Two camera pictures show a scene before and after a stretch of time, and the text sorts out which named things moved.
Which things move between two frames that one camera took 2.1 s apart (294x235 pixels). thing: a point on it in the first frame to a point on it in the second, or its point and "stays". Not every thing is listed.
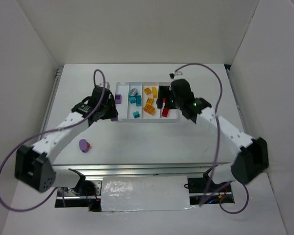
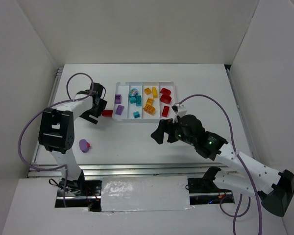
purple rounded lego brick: [83, 145] stays
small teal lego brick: [138, 100] stays
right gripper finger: [163, 92] to [158, 134]
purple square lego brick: [118, 99] stays
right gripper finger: [170, 103] to [172, 137]
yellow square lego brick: [147, 90] stays
